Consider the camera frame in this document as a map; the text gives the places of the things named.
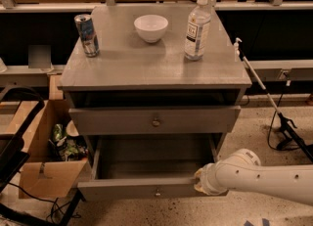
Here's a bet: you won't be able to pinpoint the white grabber stick tool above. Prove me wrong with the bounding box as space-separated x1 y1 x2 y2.
238 52 313 162

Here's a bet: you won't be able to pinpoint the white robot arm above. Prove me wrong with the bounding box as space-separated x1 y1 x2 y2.
194 149 313 205

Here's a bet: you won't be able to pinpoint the brown cardboard box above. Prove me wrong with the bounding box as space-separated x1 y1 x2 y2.
5 99 93 200

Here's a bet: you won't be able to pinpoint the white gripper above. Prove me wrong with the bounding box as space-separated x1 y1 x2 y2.
194 163 225 195

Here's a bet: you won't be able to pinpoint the black floor cable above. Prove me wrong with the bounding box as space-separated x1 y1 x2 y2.
267 79 294 152

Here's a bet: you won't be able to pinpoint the grey wooden drawer cabinet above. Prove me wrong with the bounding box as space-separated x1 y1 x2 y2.
61 4 251 149

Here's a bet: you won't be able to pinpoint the white pump dispenser bottle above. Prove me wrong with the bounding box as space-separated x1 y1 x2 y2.
234 37 242 60

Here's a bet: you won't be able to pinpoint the grey drawer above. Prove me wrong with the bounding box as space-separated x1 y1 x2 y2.
78 134 216 201
69 106 241 135

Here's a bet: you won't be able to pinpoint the grey top drawer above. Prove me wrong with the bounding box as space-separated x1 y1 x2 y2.
69 106 241 135

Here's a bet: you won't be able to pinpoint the white ceramic bowl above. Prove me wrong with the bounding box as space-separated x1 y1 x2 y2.
134 15 168 43

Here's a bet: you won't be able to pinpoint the clear plastic water bottle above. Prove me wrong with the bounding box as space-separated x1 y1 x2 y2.
185 0 211 61

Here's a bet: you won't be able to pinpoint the black chair frame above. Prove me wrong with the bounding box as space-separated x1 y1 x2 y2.
0 85 83 226

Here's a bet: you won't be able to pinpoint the blue silver drink can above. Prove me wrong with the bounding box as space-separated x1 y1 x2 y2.
74 14 99 57

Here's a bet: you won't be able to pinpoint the green snack bags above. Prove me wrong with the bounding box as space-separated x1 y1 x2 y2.
48 120 88 161

